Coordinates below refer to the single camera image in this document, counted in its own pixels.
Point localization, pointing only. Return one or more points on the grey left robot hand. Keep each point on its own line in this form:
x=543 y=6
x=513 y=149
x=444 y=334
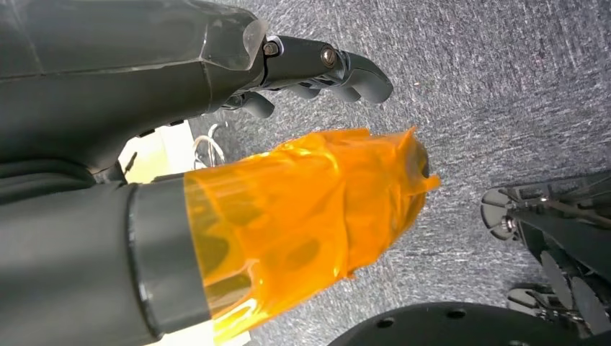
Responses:
x=95 y=57

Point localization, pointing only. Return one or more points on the black round plate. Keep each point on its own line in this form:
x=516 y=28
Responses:
x=453 y=329

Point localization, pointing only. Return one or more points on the black wheeled base frame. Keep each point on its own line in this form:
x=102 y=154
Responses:
x=563 y=229

